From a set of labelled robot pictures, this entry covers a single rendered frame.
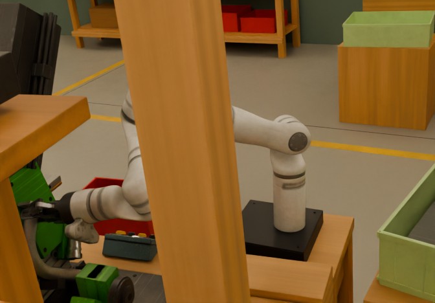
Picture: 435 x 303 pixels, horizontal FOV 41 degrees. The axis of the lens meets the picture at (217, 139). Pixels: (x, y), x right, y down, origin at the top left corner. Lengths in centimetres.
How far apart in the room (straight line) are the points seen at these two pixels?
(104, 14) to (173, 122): 709
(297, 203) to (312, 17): 534
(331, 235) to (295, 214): 16
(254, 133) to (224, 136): 79
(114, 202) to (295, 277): 55
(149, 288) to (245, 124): 49
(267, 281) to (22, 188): 64
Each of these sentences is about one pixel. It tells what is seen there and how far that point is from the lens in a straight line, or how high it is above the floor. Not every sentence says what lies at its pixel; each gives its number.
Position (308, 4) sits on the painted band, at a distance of 687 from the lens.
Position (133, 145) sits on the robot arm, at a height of 133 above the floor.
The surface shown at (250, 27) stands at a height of 33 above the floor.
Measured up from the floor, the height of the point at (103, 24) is 31.
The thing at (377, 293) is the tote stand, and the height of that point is 79.
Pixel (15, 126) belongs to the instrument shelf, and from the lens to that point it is 90.
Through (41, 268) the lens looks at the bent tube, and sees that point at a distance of 139.
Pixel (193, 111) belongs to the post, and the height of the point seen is 161.
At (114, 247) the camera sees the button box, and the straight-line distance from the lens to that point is 168.
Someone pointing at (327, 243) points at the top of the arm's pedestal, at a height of 85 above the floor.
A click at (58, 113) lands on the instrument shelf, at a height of 154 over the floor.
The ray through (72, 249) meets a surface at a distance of 148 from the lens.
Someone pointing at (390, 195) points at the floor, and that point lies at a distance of 368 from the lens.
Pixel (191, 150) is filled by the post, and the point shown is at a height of 156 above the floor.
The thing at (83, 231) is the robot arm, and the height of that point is 120.
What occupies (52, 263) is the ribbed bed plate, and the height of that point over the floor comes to 103.
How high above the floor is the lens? 183
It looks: 24 degrees down
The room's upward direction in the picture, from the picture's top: 6 degrees counter-clockwise
